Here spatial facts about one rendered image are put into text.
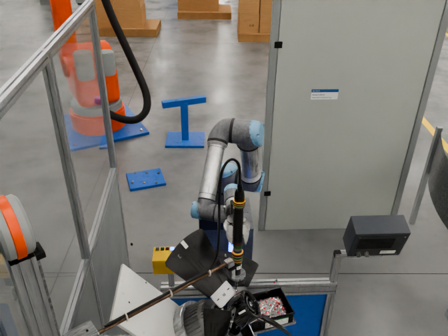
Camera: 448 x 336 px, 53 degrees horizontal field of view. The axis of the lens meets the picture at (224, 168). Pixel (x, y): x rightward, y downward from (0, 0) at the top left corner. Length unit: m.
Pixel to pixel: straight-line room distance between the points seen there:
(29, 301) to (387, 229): 1.56
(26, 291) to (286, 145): 2.63
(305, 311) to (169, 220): 1.93
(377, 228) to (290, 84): 1.49
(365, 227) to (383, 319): 1.41
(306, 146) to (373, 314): 1.32
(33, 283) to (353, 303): 2.68
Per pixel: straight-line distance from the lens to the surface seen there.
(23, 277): 1.27
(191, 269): 1.76
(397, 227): 2.28
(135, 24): 9.54
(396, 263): 3.99
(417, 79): 3.65
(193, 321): 1.83
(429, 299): 3.80
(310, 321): 2.68
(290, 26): 3.24
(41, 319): 1.38
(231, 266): 1.75
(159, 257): 2.23
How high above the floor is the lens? 2.59
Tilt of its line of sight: 32 degrees down
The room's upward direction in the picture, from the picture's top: 1 degrees clockwise
